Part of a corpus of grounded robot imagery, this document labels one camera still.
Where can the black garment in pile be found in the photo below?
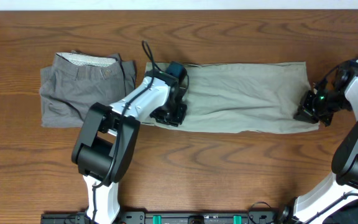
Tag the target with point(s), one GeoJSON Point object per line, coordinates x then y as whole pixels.
{"type": "Point", "coordinates": [347, 214]}

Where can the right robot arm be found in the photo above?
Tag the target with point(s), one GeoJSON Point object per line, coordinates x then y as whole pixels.
{"type": "Point", "coordinates": [335, 199]}

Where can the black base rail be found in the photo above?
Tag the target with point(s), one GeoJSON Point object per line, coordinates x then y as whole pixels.
{"type": "Point", "coordinates": [263, 217]}

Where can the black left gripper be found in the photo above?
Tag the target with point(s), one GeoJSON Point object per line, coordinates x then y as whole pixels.
{"type": "Point", "coordinates": [178, 121]}

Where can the folded dark grey shorts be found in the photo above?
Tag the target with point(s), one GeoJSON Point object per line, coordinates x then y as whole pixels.
{"type": "Point", "coordinates": [75, 81]}

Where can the light khaki green pants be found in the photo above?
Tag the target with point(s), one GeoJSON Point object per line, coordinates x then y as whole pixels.
{"type": "Point", "coordinates": [237, 97]}

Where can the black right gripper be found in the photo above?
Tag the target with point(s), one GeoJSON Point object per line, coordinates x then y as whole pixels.
{"type": "Point", "coordinates": [306, 112]}

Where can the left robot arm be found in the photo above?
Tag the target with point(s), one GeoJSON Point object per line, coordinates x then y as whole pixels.
{"type": "Point", "coordinates": [106, 142]}

